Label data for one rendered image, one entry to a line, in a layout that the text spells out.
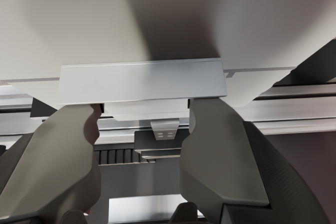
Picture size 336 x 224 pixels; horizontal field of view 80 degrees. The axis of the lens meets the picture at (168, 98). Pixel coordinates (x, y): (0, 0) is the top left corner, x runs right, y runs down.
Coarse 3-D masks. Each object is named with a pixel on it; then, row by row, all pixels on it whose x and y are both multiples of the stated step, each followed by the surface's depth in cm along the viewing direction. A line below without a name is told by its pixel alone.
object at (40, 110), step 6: (36, 102) 21; (42, 102) 21; (36, 108) 21; (42, 108) 21; (48, 108) 21; (54, 108) 21; (30, 114) 21; (36, 114) 21; (42, 114) 21; (48, 114) 21; (42, 120) 22; (102, 120) 23
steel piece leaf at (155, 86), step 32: (64, 64) 11; (96, 64) 11; (128, 64) 11; (160, 64) 11; (192, 64) 11; (64, 96) 10; (96, 96) 10; (128, 96) 10; (160, 96) 10; (192, 96) 10; (224, 96) 10
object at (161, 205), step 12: (120, 204) 19; (132, 204) 19; (144, 204) 19; (156, 204) 19; (168, 204) 19; (120, 216) 19; (132, 216) 19; (144, 216) 19; (156, 216) 19; (168, 216) 19
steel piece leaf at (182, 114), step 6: (126, 114) 20; (132, 114) 21; (138, 114) 21; (144, 114) 21; (150, 114) 21; (156, 114) 21; (162, 114) 21; (168, 114) 21; (174, 114) 22; (180, 114) 22; (186, 114) 22; (120, 120) 23
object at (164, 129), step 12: (156, 120) 25; (168, 120) 25; (144, 132) 39; (156, 132) 30; (168, 132) 31; (180, 132) 39; (144, 144) 38; (156, 144) 38; (168, 144) 38; (180, 144) 38; (144, 156) 39; (156, 156) 39; (168, 156) 42
